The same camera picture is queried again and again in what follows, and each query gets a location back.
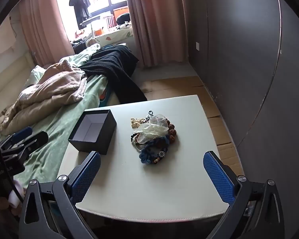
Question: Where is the black gift box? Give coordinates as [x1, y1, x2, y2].
[68, 110, 117, 155]

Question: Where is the patterned white window cushion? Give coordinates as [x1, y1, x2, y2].
[89, 22, 134, 47]

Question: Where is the red-brown bead bracelet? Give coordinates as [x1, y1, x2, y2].
[164, 119, 177, 144]

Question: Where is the black knit blanket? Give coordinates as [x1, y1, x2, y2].
[79, 45, 148, 104]

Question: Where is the cream bed frame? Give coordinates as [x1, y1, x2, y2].
[0, 52, 36, 102]

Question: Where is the clear plastic container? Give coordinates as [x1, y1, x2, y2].
[92, 20, 108, 37]

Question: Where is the beige fleece blanket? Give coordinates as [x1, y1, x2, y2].
[0, 63, 88, 135]

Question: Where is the blue flower scrunchie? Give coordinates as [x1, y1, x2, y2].
[139, 134, 170, 165]

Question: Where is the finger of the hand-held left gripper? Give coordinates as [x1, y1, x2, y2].
[0, 131, 49, 155]
[0, 126, 33, 148]

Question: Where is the hanging black garment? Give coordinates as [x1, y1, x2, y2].
[69, 0, 91, 30]

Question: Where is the black bead bracelet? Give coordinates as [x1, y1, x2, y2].
[131, 132, 146, 152]

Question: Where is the orange box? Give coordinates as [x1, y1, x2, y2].
[113, 8, 129, 18]

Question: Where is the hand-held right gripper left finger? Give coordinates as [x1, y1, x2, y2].
[19, 151, 101, 239]

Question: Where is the white cloth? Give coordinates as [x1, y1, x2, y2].
[10, 179, 25, 208]

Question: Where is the pink curtain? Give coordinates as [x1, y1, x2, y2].
[125, 0, 190, 68]
[19, 0, 73, 68]

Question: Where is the gold butterfly hair clip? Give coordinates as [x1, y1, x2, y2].
[130, 117, 143, 129]

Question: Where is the teal printed sheet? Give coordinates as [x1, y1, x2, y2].
[98, 90, 110, 108]

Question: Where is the grey wardrobe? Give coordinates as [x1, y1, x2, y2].
[181, 0, 299, 239]

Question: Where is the dark clothes pile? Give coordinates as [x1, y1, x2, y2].
[71, 38, 95, 54]

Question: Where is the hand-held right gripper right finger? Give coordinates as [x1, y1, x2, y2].
[203, 151, 286, 239]

